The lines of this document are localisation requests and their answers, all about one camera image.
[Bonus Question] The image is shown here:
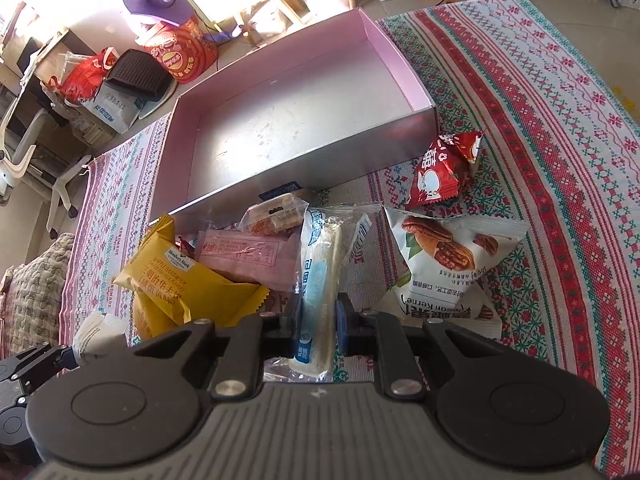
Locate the white grey snack packet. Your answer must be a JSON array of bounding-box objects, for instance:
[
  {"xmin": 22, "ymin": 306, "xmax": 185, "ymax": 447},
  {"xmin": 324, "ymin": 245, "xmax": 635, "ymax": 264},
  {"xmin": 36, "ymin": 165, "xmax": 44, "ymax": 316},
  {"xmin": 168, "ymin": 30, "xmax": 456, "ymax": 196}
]
[{"xmin": 72, "ymin": 311, "xmax": 127, "ymax": 366}]

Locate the white blue bread packet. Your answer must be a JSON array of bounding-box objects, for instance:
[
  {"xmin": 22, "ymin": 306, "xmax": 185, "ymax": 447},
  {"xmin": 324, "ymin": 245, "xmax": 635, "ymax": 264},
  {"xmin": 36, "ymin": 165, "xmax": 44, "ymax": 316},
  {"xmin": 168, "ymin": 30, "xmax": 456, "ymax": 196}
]
[{"xmin": 264, "ymin": 203, "xmax": 382, "ymax": 382}]

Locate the knitted beige cushion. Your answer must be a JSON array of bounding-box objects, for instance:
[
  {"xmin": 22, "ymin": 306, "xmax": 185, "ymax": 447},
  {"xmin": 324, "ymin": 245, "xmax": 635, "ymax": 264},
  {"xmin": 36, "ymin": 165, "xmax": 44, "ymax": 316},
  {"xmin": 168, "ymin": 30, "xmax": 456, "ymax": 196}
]
[{"xmin": 1, "ymin": 233, "xmax": 75, "ymax": 359}]

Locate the white pecan snack packet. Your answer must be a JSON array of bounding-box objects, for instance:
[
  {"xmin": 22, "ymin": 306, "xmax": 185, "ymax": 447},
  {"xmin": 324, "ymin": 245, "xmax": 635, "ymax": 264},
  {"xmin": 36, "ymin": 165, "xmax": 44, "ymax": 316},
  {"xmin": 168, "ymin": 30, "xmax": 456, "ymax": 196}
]
[{"xmin": 385, "ymin": 207, "xmax": 528, "ymax": 308}]

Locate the pink snack packet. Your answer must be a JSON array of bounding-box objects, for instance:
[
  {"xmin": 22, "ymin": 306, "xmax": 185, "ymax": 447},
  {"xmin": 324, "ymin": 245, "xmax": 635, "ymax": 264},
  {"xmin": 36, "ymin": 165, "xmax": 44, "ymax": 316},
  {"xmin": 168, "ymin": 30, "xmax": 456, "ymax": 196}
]
[{"xmin": 195, "ymin": 230, "xmax": 299, "ymax": 292}]

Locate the yellow snack packet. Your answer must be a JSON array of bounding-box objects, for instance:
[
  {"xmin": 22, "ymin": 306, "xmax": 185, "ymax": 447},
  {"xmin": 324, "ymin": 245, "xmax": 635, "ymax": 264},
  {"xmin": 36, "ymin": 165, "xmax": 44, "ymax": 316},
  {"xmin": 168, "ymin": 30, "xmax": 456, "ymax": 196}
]
[
  {"xmin": 131, "ymin": 214, "xmax": 182, "ymax": 340},
  {"xmin": 114, "ymin": 245, "xmax": 269, "ymax": 328}
]

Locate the clear wrapped cake packet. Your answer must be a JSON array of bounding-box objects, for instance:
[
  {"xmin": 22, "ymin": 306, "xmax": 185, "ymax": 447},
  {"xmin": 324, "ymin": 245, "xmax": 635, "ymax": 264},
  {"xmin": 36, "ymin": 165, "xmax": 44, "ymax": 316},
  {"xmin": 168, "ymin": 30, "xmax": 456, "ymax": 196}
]
[{"xmin": 238, "ymin": 193, "xmax": 309, "ymax": 236}]

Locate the red snack packet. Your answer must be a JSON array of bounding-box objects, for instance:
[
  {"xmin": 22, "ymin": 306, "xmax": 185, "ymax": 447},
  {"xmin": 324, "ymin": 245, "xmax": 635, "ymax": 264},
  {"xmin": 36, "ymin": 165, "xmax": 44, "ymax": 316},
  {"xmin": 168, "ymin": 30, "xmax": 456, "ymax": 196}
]
[{"xmin": 406, "ymin": 131, "xmax": 484, "ymax": 208}]

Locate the white office chair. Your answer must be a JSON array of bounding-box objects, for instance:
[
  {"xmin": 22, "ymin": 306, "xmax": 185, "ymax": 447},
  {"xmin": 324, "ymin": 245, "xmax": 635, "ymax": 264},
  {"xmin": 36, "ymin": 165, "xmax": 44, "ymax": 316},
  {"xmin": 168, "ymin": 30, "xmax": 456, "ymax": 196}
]
[{"xmin": 0, "ymin": 49, "xmax": 94, "ymax": 240}]

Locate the pink cardboard box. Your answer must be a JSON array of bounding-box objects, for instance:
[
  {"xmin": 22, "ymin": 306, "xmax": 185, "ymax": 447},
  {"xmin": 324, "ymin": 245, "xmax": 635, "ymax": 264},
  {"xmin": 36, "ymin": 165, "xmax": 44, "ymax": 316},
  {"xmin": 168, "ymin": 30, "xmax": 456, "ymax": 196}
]
[{"xmin": 151, "ymin": 10, "xmax": 438, "ymax": 232}]

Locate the patterned woven floor mat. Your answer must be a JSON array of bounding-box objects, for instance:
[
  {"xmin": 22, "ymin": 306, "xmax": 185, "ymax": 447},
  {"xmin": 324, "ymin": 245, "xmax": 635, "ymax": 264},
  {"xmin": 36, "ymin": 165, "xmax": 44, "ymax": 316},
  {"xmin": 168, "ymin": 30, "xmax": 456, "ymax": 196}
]
[{"xmin": 58, "ymin": 0, "xmax": 639, "ymax": 477}]

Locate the white blue paper bag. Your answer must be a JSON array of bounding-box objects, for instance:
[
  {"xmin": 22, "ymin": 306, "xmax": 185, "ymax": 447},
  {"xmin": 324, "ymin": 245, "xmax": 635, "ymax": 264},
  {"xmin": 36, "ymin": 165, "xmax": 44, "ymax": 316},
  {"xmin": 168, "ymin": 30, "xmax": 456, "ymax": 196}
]
[{"xmin": 81, "ymin": 82, "xmax": 145, "ymax": 134}]

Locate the red plastic bag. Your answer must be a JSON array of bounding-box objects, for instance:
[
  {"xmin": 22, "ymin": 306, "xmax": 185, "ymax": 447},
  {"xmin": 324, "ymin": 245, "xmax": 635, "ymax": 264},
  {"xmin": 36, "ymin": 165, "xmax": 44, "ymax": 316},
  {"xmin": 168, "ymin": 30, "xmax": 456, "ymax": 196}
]
[{"xmin": 47, "ymin": 47, "xmax": 119, "ymax": 105}]

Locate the black ribbed heater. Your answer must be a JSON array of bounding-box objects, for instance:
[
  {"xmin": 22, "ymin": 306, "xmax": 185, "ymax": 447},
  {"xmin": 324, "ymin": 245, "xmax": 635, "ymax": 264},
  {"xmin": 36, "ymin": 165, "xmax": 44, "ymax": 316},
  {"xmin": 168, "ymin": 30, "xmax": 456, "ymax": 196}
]
[{"xmin": 104, "ymin": 49, "xmax": 172, "ymax": 102}]

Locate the red printed bag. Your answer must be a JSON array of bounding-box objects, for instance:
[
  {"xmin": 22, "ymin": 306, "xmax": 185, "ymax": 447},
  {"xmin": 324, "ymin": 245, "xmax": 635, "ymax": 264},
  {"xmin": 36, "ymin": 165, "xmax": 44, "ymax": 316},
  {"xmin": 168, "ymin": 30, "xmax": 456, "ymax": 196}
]
[{"xmin": 137, "ymin": 15, "xmax": 218, "ymax": 84}]

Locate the purple hat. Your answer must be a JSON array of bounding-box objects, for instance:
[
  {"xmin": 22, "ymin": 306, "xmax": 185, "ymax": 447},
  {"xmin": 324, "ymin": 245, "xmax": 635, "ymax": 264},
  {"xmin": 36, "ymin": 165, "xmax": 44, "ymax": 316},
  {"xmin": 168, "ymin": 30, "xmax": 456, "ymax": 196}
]
[{"xmin": 122, "ymin": 0, "xmax": 194, "ymax": 26}]

